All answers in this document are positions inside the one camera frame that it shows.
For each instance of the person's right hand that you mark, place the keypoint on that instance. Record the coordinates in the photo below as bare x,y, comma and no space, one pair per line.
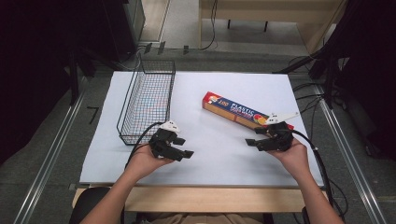
294,155

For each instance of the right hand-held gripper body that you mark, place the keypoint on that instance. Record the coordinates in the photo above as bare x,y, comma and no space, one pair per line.
279,137

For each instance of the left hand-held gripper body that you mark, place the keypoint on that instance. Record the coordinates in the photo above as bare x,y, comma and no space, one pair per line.
161,138

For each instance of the person's left hand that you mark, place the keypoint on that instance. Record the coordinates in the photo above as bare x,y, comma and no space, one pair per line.
144,160

